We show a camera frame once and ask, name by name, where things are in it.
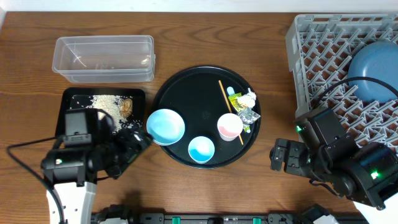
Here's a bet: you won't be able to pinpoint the brown food scrap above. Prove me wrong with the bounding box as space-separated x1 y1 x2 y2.
119 98 132 118

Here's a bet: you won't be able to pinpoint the white light-blue bowl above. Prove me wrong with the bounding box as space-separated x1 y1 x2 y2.
146 109 185 146

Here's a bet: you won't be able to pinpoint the pink cup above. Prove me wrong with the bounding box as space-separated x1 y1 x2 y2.
217 113 243 141

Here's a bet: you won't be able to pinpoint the small blue cup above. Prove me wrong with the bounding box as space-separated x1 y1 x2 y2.
188 136 215 164

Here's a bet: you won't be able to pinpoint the dark blue plate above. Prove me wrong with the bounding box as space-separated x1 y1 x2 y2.
347 41 397 103

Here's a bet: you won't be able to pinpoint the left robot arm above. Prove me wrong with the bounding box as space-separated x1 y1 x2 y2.
41 128 153 223

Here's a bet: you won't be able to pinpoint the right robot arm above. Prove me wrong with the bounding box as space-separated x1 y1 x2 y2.
270 108 397 223

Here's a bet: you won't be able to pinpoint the grey dishwasher rack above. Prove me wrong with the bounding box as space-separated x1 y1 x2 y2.
285 14 397 151

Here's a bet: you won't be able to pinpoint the black rectangular tray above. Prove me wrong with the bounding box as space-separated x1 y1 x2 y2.
55 87 146 136

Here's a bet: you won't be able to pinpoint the scattered rice grains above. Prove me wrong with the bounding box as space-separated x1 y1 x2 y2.
68 95 142 134

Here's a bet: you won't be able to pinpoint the crumpled foil wrapper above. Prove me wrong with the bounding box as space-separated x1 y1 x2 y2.
238 108 261 124

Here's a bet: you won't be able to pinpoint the crumpled white tissue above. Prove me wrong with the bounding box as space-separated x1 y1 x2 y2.
238 88 257 108

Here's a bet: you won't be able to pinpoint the round black serving tray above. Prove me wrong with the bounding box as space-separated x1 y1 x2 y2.
152 66 261 169

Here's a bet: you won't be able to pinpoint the green yellow wrapper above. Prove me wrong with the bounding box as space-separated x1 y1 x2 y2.
228 93 247 113

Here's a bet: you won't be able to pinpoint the clear plastic bin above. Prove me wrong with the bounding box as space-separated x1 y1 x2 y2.
52 35 155 83

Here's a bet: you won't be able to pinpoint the light blue plastic spoon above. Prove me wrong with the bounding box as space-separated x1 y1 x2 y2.
226 86 235 96

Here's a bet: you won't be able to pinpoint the wooden chopstick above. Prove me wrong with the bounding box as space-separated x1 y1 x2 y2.
218 80 244 146

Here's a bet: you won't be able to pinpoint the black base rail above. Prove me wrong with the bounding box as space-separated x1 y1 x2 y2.
89 204 368 224

